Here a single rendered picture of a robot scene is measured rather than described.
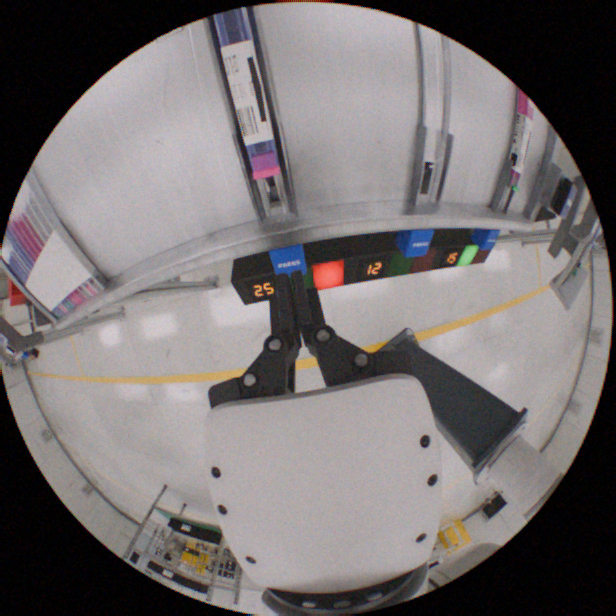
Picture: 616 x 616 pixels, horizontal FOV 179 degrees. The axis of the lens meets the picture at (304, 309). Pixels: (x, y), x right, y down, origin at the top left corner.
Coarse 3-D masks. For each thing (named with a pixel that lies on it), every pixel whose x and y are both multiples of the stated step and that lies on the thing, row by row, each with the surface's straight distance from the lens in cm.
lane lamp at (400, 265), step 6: (396, 258) 21; (402, 258) 21; (408, 258) 22; (390, 264) 21; (396, 264) 22; (402, 264) 22; (408, 264) 23; (390, 270) 22; (396, 270) 22; (402, 270) 23; (408, 270) 23; (390, 276) 23
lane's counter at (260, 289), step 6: (270, 276) 18; (246, 282) 19; (252, 282) 19; (258, 282) 19; (264, 282) 19; (270, 282) 19; (252, 288) 20; (258, 288) 20; (264, 288) 20; (270, 288) 20; (276, 288) 20; (252, 294) 20; (258, 294) 20; (264, 294) 20; (270, 294) 20; (276, 294) 20; (258, 300) 21
